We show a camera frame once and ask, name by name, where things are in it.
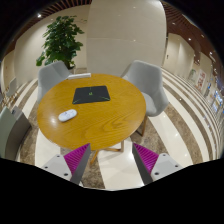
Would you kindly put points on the wall poster red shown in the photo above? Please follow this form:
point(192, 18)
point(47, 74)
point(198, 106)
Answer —
point(201, 80)

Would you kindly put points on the round wooden table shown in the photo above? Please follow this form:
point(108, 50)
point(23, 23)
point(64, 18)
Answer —
point(100, 124)

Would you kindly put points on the grey chair back left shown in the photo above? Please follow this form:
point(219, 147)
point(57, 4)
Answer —
point(49, 76)

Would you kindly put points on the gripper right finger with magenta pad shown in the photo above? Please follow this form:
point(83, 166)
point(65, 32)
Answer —
point(153, 166)

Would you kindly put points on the green potted plant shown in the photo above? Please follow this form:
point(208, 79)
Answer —
point(60, 42)

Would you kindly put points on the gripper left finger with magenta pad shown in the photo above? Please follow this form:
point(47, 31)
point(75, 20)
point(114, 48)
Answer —
point(70, 167)

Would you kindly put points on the white computer mouse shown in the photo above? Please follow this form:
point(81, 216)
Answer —
point(67, 115)

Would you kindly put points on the black mouse pad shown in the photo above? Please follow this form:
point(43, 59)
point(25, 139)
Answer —
point(91, 94)

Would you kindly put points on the grey chair right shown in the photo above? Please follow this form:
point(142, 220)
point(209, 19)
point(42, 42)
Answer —
point(148, 79)

